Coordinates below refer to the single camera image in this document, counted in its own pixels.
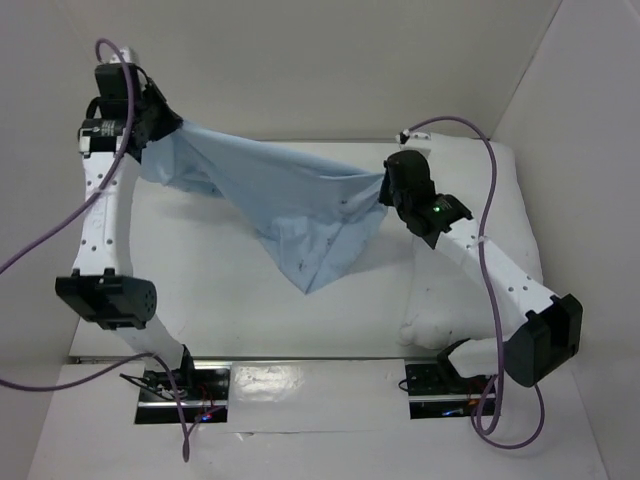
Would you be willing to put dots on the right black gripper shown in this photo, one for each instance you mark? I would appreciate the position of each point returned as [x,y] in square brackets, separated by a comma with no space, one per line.
[390,186]

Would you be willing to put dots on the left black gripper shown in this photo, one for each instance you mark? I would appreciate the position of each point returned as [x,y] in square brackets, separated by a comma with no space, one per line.
[170,121]

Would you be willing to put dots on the light blue pillowcase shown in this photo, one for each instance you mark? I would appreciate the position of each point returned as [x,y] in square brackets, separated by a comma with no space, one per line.
[313,216]

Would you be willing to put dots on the white pillow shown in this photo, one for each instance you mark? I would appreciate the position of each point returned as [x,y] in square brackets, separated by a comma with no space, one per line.
[500,240]

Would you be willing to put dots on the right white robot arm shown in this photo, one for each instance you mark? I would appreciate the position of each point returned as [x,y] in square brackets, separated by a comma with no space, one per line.
[536,331]

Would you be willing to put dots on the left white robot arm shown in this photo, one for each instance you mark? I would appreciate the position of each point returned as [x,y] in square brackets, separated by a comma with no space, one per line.
[102,289]

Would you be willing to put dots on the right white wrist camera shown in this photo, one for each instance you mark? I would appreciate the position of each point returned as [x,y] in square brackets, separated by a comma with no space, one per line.
[414,140]

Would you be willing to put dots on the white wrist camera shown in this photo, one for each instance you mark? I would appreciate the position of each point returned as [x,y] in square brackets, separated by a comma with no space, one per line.
[414,140]
[124,55]

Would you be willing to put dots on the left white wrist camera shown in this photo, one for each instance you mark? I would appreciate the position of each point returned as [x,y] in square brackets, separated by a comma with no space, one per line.
[124,55]

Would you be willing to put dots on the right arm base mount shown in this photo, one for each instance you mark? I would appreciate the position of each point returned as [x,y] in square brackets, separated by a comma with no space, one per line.
[436,393]

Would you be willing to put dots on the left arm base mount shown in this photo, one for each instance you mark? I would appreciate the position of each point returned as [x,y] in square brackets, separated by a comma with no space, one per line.
[206,399]

